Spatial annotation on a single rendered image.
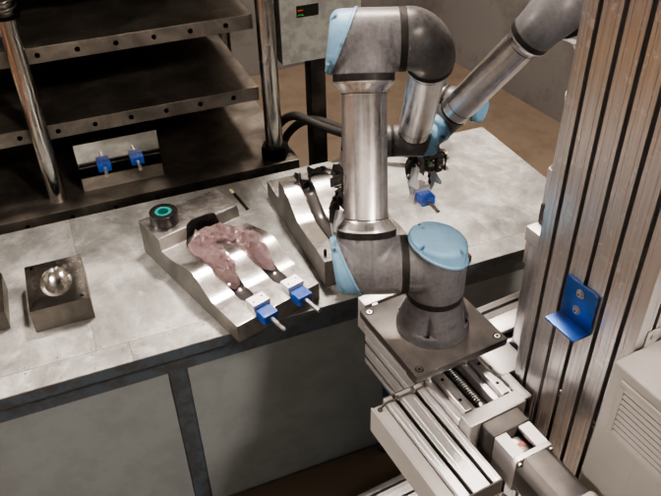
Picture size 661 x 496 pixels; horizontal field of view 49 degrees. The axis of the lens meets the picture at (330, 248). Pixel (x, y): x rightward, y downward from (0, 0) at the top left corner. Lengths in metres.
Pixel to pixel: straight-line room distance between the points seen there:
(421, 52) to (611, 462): 0.79
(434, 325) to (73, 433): 1.06
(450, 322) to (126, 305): 0.94
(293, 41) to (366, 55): 1.28
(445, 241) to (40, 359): 1.06
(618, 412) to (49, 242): 1.68
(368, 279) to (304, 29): 1.39
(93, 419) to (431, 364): 0.98
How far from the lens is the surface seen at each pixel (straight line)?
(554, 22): 1.61
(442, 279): 1.40
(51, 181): 2.51
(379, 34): 1.34
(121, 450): 2.18
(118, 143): 2.51
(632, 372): 1.26
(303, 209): 2.13
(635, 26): 1.12
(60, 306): 1.99
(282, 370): 2.12
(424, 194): 2.12
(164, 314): 1.98
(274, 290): 1.91
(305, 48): 2.63
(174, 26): 2.41
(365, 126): 1.35
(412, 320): 1.48
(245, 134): 2.79
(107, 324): 1.99
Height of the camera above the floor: 2.09
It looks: 37 degrees down
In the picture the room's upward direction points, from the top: 1 degrees counter-clockwise
